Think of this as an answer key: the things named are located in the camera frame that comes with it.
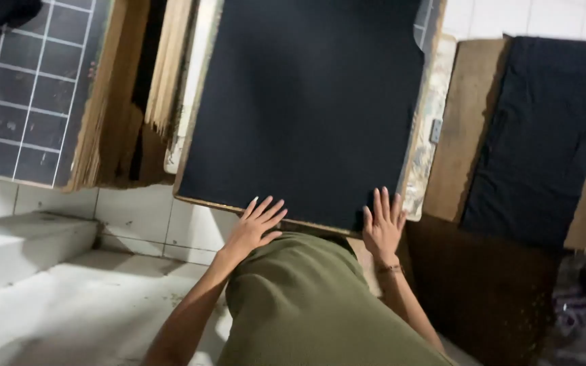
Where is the wooden printing board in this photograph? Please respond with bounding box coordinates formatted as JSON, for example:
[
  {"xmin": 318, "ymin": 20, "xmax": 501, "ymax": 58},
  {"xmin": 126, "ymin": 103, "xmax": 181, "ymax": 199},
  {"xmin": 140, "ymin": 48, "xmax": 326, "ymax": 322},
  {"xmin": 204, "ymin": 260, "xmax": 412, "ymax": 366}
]
[{"xmin": 164, "ymin": 0, "xmax": 457, "ymax": 239}]

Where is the brown wooden table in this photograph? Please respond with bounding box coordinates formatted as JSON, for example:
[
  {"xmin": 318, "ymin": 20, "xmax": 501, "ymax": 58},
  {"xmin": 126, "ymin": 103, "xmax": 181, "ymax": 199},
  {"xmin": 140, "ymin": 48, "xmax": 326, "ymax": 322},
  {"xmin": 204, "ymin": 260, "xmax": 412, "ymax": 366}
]
[{"xmin": 349, "ymin": 35, "xmax": 586, "ymax": 366}]

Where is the white concrete step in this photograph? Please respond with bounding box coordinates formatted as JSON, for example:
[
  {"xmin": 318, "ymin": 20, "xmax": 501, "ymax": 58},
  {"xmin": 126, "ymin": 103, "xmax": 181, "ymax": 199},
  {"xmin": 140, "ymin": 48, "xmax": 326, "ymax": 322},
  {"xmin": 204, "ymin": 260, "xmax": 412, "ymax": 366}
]
[{"xmin": 0, "ymin": 211, "xmax": 99, "ymax": 301}]

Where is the olive green shirt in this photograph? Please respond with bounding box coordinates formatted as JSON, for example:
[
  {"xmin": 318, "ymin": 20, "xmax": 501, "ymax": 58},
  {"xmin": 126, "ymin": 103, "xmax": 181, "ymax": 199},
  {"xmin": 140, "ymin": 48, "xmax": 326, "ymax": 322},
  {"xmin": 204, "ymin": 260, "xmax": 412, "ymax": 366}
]
[{"xmin": 216, "ymin": 232, "xmax": 459, "ymax": 366}]

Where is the heap of shiny plastic bags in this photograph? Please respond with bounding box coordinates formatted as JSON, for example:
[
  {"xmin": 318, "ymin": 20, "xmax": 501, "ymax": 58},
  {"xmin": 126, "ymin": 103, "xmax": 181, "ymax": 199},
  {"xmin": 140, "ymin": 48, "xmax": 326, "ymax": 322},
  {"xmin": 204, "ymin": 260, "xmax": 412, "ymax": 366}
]
[{"xmin": 540, "ymin": 168, "xmax": 586, "ymax": 366}]

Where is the stack of wooden boards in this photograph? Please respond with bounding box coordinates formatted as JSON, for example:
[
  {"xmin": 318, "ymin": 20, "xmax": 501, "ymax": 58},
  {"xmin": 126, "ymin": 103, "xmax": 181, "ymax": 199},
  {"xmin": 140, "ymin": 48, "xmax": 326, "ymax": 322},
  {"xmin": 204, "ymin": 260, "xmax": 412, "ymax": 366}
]
[{"xmin": 67, "ymin": 0, "xmax": 202, "ymax": 193}]

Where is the person's right hand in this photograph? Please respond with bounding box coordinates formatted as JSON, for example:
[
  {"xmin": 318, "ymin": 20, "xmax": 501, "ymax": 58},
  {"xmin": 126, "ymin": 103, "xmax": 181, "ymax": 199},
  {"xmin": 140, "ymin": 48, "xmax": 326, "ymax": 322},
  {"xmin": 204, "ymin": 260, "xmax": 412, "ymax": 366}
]
[{"xmin": 362, "ymin": 186, "xmax": 408, "ymax": 266}]

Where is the folded black cloth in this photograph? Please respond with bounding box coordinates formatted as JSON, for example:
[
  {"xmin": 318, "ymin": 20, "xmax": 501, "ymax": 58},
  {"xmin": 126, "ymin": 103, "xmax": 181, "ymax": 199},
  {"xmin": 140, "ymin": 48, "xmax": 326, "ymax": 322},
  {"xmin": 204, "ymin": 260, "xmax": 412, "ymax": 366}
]
[{"xmin": 460, "ymin": 36, "xmax": 586, "ymax": 251}]

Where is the person's left hand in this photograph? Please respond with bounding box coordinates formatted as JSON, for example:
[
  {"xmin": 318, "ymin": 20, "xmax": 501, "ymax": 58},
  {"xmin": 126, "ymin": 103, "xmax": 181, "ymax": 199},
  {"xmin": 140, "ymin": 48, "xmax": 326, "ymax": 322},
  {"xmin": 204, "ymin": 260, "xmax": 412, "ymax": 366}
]
[{"xmin": 223, "ymin": 196, "xmax": 289, "ymax": 260}]

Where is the dark cloth bundle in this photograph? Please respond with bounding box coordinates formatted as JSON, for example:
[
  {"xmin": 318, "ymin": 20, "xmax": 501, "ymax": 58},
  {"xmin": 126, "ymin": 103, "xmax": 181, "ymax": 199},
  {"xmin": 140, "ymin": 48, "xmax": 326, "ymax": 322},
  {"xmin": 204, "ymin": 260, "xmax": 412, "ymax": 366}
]
[{"xmin": 0, "ymin": 0, "xmax": 43, "ymax": 32}]

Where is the gridded cutting mat board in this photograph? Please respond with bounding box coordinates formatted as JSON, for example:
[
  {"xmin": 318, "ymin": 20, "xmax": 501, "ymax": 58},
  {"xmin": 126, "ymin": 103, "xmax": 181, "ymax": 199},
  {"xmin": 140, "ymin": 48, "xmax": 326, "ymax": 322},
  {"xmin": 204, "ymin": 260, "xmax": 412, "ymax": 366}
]
[{"xmin": 0, "ymin": 0, "xmax": 116, "ymax": 190}]

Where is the black fabric sheet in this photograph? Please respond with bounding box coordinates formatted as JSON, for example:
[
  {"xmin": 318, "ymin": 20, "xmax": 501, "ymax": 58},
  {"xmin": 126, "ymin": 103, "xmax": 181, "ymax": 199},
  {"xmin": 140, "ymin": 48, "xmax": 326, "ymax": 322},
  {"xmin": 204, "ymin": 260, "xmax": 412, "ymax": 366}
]
[{"xmin": 178, "ymin": 0, "xmax": 425, "ymax": 231}]

